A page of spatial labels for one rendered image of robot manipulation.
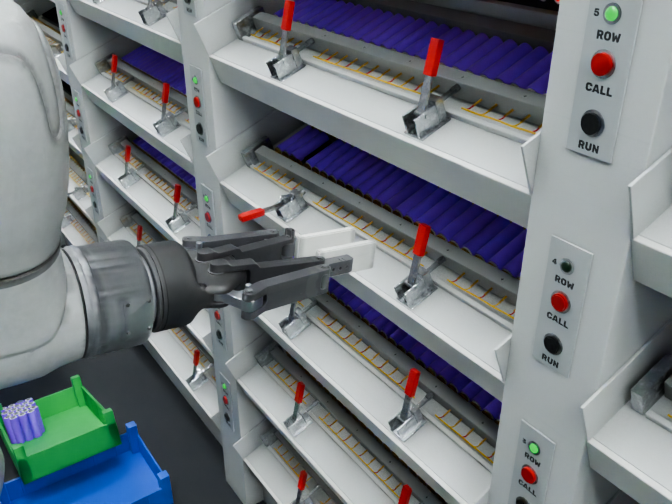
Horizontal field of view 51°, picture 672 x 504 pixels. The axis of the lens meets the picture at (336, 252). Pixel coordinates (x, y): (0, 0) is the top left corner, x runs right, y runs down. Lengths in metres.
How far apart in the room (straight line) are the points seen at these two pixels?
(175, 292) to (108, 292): 0.06
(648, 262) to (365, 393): 0.51
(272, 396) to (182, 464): 0.46
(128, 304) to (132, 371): 1.40
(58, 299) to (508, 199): 0.38
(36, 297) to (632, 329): 0.46
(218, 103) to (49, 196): 0.65
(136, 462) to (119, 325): 1.15
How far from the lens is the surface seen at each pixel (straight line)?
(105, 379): 1.96
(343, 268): 0.68
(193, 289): 0.59
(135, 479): 1.67
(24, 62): 0.44
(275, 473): 1.42
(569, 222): 0.59
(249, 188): 1.09
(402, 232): 0.86
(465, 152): 0.68
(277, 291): 0.61
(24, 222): 0.47
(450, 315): 0.78
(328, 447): 1.18
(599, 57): 0.54
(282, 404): 1.26
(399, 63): 0.80
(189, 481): 1.64
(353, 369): 1.01
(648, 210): 0.56
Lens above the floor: 1.17
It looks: 28 degrees down
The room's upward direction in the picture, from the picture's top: straight up
